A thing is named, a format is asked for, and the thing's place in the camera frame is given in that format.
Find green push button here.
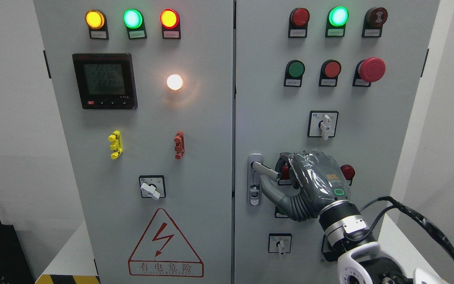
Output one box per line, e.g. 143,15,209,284
283,60,305,88
274,207,289,218

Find green push button upper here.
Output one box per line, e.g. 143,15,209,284
283,60,305,88

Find dark red indicator middle right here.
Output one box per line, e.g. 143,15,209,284
340,164,355,186

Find yellow terminal clip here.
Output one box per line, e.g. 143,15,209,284
108,131,123,160

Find green lit indicator top right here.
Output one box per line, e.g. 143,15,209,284
326,6,349,37

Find red electric hazard warning sticker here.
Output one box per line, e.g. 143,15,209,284
128,208,204,278

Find upper white rotary switch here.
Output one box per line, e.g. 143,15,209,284
307,111,339,140

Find left door white rotary switch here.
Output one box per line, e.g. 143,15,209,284
139,176,166,201

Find dark red buzzer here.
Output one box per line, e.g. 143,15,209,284
362,7,388,38

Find dark red indicator top right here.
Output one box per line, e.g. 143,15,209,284
288,7,310,38

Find red push button upper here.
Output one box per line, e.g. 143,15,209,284
318,60,342,88

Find lower white rotary switch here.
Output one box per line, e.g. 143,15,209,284
267,233,292,260

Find black rotary knob switch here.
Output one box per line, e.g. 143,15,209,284
321,235,339,262

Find grey cabinet door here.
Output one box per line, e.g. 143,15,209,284
34,0,234,284
234,0,439,284

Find red emergency stop mushroom button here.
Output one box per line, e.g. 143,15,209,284
352,56,386,88

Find green push button lower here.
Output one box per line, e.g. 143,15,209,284
274,207,289,218

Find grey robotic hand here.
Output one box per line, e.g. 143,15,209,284
260,151,350,222

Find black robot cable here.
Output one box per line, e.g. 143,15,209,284
343,196,454,284

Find red lit indicator light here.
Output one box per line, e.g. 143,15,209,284
160,8,181,39

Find black box with antenna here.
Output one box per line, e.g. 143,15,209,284
0,220,35,284

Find green indicator light top left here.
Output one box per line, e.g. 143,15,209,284
124,9,147,39

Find white glowing indicator lamp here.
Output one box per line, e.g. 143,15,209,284
166,74,184,91

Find yellow indicator light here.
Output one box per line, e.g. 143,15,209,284
85,9,109,40

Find red terminal clip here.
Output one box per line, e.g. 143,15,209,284
174,131,184,160

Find silver door handle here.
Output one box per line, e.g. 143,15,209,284
247,153,281,206

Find black digital power meter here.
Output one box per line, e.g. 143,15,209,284
72,53,138,110

